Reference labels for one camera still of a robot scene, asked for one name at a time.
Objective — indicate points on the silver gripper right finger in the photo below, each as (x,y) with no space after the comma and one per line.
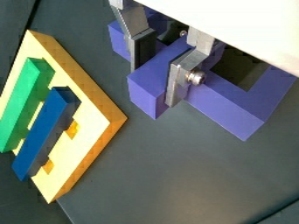
(185,67)

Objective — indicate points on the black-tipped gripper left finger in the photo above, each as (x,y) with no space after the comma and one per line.
(140,36)

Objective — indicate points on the yellow slotted board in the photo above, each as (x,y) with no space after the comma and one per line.
(97,118)

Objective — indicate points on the green bar block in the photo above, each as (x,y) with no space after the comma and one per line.
(29,92)

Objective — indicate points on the purple E-shaped block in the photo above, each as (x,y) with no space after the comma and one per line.
(239,110)

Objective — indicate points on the blue bar block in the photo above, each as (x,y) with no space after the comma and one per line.
(50,122)

